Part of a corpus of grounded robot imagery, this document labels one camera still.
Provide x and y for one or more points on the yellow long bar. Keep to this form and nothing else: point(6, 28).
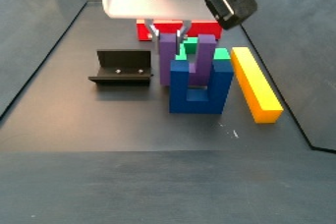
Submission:
point(263, 102)

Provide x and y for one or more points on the green block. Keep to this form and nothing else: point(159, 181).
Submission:
point(188, 51)

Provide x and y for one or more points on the black angle bracket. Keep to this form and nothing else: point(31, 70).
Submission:
point(123, 65)

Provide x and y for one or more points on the purple U-shaped block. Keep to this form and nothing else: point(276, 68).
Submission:
point(199, 67)

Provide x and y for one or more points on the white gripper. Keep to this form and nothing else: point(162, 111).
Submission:
point(159, 10)

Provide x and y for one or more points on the blue U-shaped block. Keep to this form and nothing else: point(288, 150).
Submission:
point(199, 100)

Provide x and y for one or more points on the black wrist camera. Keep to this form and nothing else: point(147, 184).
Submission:
point(231, 12)

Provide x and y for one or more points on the red slotted board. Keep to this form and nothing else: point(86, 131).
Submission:
point(170, 26)

